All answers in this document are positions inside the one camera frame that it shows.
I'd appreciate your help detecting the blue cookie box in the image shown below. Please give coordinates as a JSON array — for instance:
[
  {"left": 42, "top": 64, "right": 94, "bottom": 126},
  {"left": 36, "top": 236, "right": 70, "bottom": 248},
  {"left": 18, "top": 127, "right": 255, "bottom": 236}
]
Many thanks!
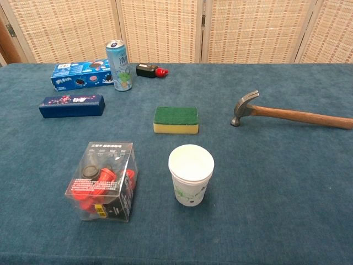
[{"left": 50, "top": 59, "right": 114, "bottom": 92}]

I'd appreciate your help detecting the black and red small device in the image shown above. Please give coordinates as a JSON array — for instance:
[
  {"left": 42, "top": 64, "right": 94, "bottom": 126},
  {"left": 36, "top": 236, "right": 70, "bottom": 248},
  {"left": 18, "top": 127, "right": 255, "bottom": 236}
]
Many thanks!
[{"left": 135, "top": 63, "right": 169, "bottom": 79}]

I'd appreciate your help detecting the clear box of red capsules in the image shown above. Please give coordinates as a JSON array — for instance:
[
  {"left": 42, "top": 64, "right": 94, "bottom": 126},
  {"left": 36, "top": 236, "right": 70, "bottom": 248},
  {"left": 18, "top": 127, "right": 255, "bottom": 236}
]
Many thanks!
[{"left": 65, "top": 141, "right": 138, "bottom": 222}]

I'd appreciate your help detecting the blue tablecloth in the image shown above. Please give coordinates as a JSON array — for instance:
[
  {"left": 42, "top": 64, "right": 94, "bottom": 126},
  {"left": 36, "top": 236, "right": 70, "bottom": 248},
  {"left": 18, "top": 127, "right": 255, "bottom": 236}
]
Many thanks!
[{"left": 0, "top": 62, "right": 353, "bottom": 265}]

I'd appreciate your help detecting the green and yellow sponge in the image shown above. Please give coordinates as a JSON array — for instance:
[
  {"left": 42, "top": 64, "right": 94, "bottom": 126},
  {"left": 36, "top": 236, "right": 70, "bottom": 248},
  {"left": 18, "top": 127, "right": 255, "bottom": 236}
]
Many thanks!
[{"left": 153, "top": 106, "right": 200, "bottom": 135}]

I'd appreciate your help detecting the light blue drink can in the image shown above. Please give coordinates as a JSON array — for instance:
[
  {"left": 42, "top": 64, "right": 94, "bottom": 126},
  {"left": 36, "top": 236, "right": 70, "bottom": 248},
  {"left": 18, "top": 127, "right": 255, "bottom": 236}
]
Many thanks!
[{"left": 105, "top": 39, "right": 133, "bottom": 92}]

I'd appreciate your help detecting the dark blue floral box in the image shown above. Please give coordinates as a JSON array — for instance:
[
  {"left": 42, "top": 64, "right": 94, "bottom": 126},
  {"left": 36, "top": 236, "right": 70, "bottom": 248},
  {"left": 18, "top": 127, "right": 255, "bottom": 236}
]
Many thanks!
[{"left": 38, "top": 93, "right": 106, "bottom": 119}]

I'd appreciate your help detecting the wooden handled claw hammer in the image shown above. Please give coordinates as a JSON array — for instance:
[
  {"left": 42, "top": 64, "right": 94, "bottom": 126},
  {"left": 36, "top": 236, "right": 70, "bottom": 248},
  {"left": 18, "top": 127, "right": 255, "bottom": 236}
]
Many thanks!
[{"left": 230, "top": 90, "right": 353, "bottom": 130}]

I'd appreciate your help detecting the woven folding screen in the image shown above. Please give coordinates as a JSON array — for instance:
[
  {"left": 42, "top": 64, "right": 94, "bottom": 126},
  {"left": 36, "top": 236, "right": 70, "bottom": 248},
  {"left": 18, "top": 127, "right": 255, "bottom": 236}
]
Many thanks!
[{"left": 0, "top": 0, "right": 353, "bottom": 67}]

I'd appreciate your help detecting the white paper cup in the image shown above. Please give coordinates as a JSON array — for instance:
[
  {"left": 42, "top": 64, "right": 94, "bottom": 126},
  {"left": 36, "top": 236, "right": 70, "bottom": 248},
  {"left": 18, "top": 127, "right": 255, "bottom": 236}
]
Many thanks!
[{"left": 168, "top": 144, "right": 215, "bottom": 207}]

